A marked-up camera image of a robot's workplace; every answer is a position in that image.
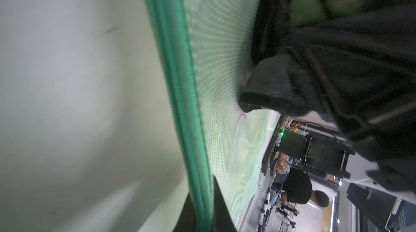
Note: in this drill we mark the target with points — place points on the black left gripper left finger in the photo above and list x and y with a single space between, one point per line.
187 219

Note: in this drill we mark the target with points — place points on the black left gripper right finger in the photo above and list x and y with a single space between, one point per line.
222 221

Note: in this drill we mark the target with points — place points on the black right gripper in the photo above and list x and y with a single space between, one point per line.
367 74

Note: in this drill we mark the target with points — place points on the pale green document bag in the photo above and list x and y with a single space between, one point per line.
204 46

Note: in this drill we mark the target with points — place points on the green and grey cleaning cloth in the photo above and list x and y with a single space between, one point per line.
283 30

